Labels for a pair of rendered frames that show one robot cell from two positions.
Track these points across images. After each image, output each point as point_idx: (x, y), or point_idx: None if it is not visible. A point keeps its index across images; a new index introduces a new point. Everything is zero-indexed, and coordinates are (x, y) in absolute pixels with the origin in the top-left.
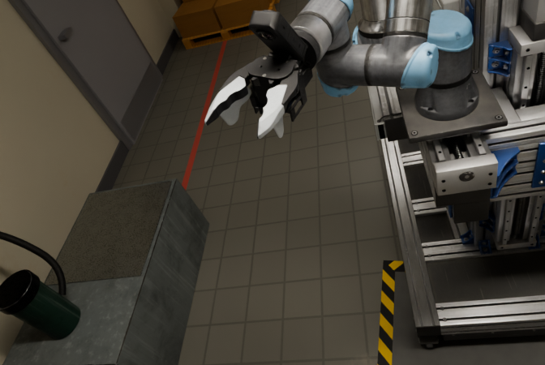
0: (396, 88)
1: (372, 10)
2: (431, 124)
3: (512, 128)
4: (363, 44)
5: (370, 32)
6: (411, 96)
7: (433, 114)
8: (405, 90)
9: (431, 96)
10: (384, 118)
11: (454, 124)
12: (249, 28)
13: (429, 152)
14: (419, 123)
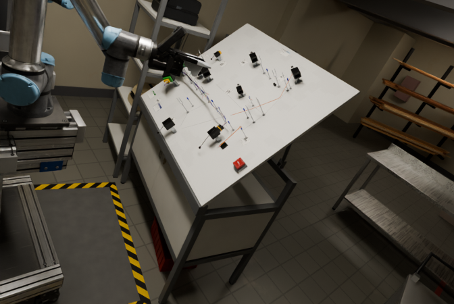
0: (4, 123)
1: (40, 53)
2: (56, 114)
3: None
4: (36, 81)
5: (43, 69)
6: (20, 118)
7: (52, 109)
8: (9, 119)
9: (47, 100)
10: (13, 150)
11: (57, 108)
12: (184, 34)
13: (64, 129)
14: (55, 118)
